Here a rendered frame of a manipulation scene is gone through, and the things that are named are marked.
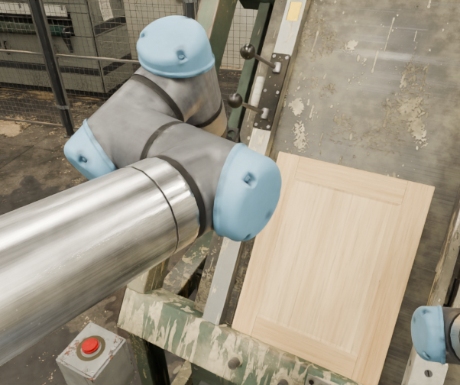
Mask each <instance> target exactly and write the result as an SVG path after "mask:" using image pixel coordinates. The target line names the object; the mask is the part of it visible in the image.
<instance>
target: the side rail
mask: <svg viewBox="0 0 460 385"><path fill-rule="evenodd" d="M237 2H238V0H201V1H200V4H199V10H198V13H197V16H196V21H197V22H198V23H200V24H201V25H202V27H203V28H204V30H205V32H206V35H207V37H208V39H209V43H210V46H211V49H212V52H213V54H214V57H215V70H216V74H217V77H218V74H219V69H220V66H221V62H222V58H223V54H224V51H225V46H226V43H227V40H228V34H229V31H230V28H231V25H232V19H233V17H234V13H235V8H236V5H237ZM169 260H170V257H168V258H167V259H166V260H164V261H163V262H161V263H160V264H158V265H157V266H155V267H153V268H152V269H150V270H149V271H147V272H146V273H144V274H142V275H141V276H139V277H138V278H136V279H135V280H133V281H131V282H130V283H129V284H127V288H129V289H132V290H134V291H137V292H139V293H142V294H144V293H146V292H148V291H151V290H156V289H159V288H161V287H162V286H163V284H164V278H165V275H166V272H167V267H168V264H169Z"/></svg>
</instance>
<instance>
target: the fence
mask: <svg viewBox="0 0 460 385"><path fill-rule="evenodd" d="M291 2H302V5H301V9H300V13H299V17H298V20H297V21H287V15H288V11H289V8H290V3H291ZM310 2H311V0H287V6H286V8H285V12H284V15H283V20H282V23H281V26H280V31H279V34H278V38H277V42H276V46H275V48H274V53H285V54H289V55H290V56H291V58H290V63H289V66H288V69H287V74H286V77H285V80H284V84H283V88H282V92H281V94H280V100H279V102H278V106H277V111H276V114H275V117H274V122H273V125H272V129H271V131H266V130H262V129H258V128H253V131H252V134H251V139H250V143H249V145H248V148H249V149H252V150H254V151H256V152H258V153H259V154H263V155H264V156H266V157H269V154H270V149H271V146H272V143H273V139H274V135H275V131H276V128H277V123H278V120H279V117H280V112H281V109H282V106H283V101H284V98H285V95H286V91H287V87H288V83H289V81H290V75H291V73H292V69H293V64H294V61H295V58H296V53H297V50H298V46H299V44H300V38H301V36H302V33H303V27H304V24H305V21H306V16H307V13H308V10H309V5H310ZM245 242H246V241H233V240H231V239H229V238H227V237H224V239H223V242H222V247H221V250H220V254H219V259H218V262H217V265H216V269H215V273H214V277H213V280H212V285H211V288H210V291H209V296H208V299H207V302H206V307H205V311H204V313H203V317H202V319H205V320H206V321H208V322H211V323H213V324H215V325H220V324H222V323H223V322H224V321H225V315H226V312H227V309H228V304H229V301H230V298H231V294H232V290H233V286H234V284H235V278H236V275H237V272H238V267H239V264H240V261H241V256H242V253H243V250H244V247H245Z"/></svg>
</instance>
